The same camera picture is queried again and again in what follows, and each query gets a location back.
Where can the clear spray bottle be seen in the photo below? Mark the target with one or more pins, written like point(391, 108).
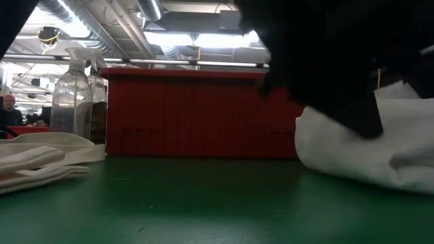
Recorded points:
point(71, 101)

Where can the long ceiling light bar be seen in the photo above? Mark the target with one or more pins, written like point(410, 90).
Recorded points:
point(190, 63)

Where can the grey ceiling box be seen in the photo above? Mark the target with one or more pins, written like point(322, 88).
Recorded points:
point(230, 20)

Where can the red crate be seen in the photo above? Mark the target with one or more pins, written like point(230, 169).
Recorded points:
point(30, 130)

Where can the white linen shirt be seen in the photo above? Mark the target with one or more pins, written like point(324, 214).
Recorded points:
point(356, 156)

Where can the red plastic laundry bin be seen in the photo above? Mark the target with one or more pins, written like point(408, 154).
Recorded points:
point(203, 115)

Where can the white canvas tote bag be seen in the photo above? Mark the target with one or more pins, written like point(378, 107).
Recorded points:
point(44, 156)

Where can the person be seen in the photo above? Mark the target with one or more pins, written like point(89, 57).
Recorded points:
point(10, 113)
point(39, 120)

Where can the green table mat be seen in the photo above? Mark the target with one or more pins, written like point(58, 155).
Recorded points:
point(203, 203)

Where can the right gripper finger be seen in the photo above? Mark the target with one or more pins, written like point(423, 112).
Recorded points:
point(356, 115)

